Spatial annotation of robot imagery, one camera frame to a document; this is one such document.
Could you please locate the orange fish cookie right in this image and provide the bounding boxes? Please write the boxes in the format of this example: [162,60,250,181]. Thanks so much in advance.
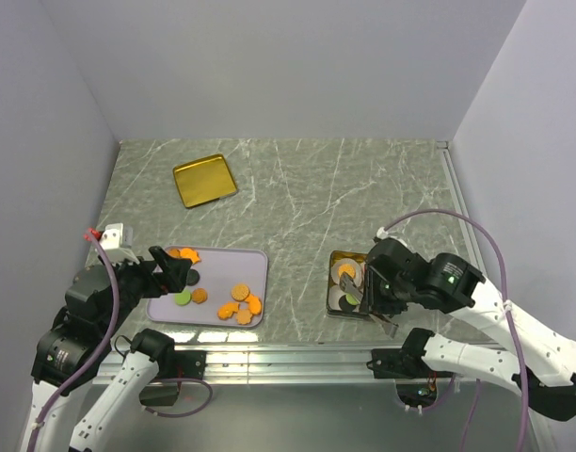
[243,294,263,316]

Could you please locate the lilac plastic tray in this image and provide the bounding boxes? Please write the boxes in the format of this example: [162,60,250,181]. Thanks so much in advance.
[146,247,268,329]

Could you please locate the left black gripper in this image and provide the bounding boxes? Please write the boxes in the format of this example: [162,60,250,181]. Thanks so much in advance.
[100,243,191,335]

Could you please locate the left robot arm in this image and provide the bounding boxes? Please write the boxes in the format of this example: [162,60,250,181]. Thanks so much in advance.
[21,246,192,451]

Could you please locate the gold cookie tin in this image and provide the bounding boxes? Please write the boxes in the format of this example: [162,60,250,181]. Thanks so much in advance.
[326,250,369,320]

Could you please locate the gold tin lid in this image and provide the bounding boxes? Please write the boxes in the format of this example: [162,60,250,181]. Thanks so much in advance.
[172,153,238,209]

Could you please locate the orange fish cookie bottom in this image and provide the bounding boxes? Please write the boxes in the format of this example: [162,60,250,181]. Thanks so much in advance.
[217,301,240,320]

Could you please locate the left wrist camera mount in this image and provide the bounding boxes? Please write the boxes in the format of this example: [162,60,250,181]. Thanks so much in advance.
[84,223,137,264]

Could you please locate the metal tongs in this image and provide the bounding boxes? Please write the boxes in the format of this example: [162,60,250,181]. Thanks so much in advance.
[339,274,398,338]

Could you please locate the black sandwich cookie left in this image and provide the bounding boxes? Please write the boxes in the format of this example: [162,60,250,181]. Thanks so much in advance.
[186,268,200,286]

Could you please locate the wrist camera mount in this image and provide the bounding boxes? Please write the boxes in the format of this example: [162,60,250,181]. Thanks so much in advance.
[374,227,408,248]
[84,223,137,264]

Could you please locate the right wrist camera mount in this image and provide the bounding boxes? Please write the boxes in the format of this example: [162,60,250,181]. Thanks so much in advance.
[374,227,408,248]

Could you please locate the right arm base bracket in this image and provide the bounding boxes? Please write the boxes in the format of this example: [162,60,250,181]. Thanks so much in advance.
[366,348,456,415]

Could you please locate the black white sandwich cookie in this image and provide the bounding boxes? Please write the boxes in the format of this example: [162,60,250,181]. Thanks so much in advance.
[337,299,360,315]

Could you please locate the aluminium rail frame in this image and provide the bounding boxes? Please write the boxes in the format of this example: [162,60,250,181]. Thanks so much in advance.
[24,140,552,452]

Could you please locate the orange fish cookie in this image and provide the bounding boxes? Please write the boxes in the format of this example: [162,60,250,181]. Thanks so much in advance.
[180,247,200,265]
[217,301,240,320]
[243,294,263,316]

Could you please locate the orange fish cookie top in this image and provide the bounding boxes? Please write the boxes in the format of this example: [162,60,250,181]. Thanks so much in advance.
[180,247,200,265]

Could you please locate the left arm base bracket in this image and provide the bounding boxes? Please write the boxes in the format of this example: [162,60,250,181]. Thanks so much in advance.
[139,350,206,408]

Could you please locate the green macaron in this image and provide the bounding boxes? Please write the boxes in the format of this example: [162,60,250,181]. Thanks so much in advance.
[174,290,192,306]
[344,294,360,306]

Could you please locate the orange leaf cookie bottom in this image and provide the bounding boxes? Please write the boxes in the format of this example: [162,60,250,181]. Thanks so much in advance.
[235,309,253,325]

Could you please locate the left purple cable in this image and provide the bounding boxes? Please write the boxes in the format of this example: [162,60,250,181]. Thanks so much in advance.
[28,229,124,452]

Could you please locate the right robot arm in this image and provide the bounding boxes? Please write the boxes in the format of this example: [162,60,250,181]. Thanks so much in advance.
[362,238,576,422]

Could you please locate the round waffle cookie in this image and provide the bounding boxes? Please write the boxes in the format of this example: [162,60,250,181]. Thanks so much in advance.
[337,264,357,279]
[231,283,250,301]

